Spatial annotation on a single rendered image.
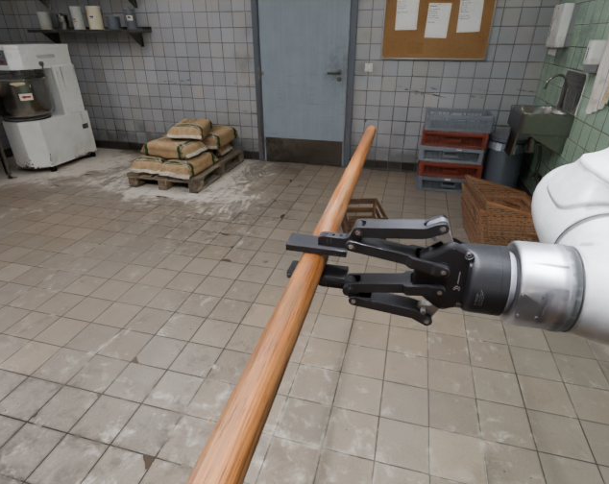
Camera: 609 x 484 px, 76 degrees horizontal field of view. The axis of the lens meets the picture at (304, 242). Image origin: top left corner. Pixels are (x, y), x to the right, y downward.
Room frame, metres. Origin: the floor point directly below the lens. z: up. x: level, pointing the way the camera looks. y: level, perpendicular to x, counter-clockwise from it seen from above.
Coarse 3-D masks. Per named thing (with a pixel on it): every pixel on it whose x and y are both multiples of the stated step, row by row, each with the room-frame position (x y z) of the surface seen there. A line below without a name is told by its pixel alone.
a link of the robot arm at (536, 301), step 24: (528, 264) 0.32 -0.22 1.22; (552, 264) 0.32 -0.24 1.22; (576, 264) 0.32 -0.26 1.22; (528, 288) 0.31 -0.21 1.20; (552, 288) 0.30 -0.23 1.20; (576, 288) 0.30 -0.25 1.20; (504, 312) 0.33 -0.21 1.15; (528, 312) 0.31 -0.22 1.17; (552, 312) 0.30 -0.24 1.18; (576, 312) 0.29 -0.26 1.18
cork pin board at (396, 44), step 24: (384, 0) 4.53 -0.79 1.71; (432, 0) 4.41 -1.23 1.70; (456, 0) 4.36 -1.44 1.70; (384, 24) 4.53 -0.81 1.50; (456, 24) 4.35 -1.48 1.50; (480, 24) 4.29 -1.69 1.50; (384, 48) 4.52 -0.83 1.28; (408, 48) 4.46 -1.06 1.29; (432, 48) 4.40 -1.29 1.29; (456, 48) 4.34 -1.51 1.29; (480, 48) 4.28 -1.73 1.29
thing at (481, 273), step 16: (432, 256) 0.36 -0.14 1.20; (448, 256) 0.35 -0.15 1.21; (464, 256) 0.35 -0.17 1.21; (480, 256) 0.34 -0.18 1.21; (496, 256) 0.34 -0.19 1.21; (416, 272) 0.36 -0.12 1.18; (464, 272) 0.35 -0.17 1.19; (480, 272) 0.33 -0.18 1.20; (496, 272) 0.33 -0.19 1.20; (448, 288) 0.35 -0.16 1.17; (464, 288) 0.35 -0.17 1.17; (480, 288) 0.32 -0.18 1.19; (496, 288) 0.32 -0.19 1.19; (448, 304) 0.35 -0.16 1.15; (464, 304) 0.33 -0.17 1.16; (480, 304) 0.32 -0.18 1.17; (496, 304) 0.32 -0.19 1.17
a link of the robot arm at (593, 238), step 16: (576, 224) 0.40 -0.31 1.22; (592, 224) 0.39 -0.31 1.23; (608, 224) 0.38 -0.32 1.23; (560, 240) 0.40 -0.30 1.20; (576, 240) 0.37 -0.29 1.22; (592, 240) 0.35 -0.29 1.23; (608, 240) 0.34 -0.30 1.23; (592, 256) 0.32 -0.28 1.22; (608, 256) 0.32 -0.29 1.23; (592, 272) 0.31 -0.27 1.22; (608, 272) 0.31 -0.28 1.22; (592, 288) 0.30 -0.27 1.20; (608, 288) 0.30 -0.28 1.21; (592, 304) 0.29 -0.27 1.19; (608, 304) 0.29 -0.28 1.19; (576, 320) 0.29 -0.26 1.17; (592, 320) 0.29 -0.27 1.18; (608, 320) 0.28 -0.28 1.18; (592, 336) 0.29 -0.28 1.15; (608, 336) 0.28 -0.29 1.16
